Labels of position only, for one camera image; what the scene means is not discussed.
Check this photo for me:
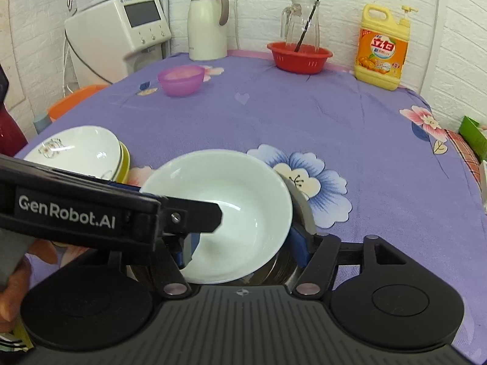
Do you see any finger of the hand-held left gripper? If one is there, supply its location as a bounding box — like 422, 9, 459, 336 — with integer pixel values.
159, 197, 223, 235

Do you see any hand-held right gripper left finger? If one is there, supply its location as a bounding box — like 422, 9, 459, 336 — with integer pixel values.
150, 231, 203, 299

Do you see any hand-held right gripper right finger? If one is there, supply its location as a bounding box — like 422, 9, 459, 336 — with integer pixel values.
289, 228, 435, 299

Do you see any stainless steel bowl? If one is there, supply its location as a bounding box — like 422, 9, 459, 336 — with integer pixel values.
127, 173, 317, 287

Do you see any plain white deep plate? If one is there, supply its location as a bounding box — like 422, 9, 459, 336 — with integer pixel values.
139, 149, 293, 285

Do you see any white floral plate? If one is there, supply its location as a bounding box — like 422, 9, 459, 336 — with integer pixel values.
23, 125, 122, 180

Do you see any yellow plastic plate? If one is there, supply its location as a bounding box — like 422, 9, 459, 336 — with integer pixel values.
112, 141, 131, 184

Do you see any person's left hand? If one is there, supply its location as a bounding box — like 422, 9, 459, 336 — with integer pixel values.
0, 237, 58, 332

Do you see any grey-blue container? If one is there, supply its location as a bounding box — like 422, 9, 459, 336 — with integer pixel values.
33, 113, 52, 134

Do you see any orange plastic stool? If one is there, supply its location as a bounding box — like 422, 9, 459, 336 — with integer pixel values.
47, 85, 111, 121

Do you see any purple floral tablecloth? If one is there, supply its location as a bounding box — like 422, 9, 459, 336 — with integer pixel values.
13, 49, 487, 297

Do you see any purple plastic bowl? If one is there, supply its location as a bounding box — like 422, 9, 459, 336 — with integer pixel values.
158, 64, 206, 98

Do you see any striped clothing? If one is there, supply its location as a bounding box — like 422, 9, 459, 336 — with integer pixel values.
0, 321, 35, 354

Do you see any white appliance with screen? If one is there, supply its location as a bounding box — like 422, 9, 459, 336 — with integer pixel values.
64, 0, 173, 86

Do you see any red plastic basket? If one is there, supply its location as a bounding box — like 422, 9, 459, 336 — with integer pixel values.
266, 42, 333, 75

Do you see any plaid cloth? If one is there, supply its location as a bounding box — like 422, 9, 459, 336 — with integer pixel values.
445, 129, 487, 198

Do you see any white thermos jug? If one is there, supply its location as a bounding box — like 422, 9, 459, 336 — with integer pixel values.
187, 0, 230, 61

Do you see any green box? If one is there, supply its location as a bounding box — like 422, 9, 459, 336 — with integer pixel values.
458, 116, 487, 162

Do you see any yellow detergent bottle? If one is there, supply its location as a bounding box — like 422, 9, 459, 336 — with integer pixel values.
355, 4, 414, 91

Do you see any glass pitcher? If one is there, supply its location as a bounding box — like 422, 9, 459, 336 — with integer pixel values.
281, 0, 321, 52

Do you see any black stirring stick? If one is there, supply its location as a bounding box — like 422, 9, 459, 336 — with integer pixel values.
295, 0, 322, 52

